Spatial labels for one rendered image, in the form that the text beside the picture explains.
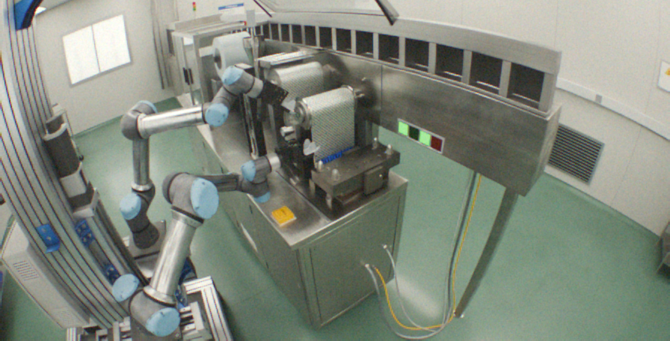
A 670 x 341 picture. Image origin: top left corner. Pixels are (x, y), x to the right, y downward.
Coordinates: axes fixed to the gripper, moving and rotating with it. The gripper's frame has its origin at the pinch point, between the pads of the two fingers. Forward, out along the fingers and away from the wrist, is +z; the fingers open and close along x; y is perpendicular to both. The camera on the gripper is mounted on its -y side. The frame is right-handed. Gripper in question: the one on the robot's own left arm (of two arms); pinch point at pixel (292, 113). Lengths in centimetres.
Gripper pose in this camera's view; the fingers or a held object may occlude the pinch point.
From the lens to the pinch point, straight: 132.0
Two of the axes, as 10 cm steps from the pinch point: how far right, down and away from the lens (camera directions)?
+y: 4.8, -8.8, -0.6
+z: 6.4, 3.0, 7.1
